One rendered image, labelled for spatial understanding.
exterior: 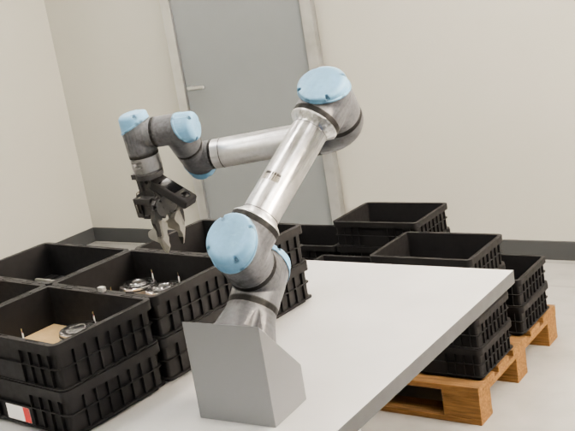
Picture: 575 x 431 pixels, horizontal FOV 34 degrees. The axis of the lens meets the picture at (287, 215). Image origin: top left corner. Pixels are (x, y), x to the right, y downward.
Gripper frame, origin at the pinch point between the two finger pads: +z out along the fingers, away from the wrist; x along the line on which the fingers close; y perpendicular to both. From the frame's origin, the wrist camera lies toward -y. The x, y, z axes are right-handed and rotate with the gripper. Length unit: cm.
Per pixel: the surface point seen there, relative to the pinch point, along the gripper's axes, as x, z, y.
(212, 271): -1.4, 8.0, -8.6
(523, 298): -143, 91, -20
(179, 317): 12.6, 13.8, -7.4
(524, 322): -141, 101, -20
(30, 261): -3, 11, 70
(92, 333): 38.4, 3.2, -8.1
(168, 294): 14.4, 6.2, -8.4
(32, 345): 49.1, 1.2, -0.4
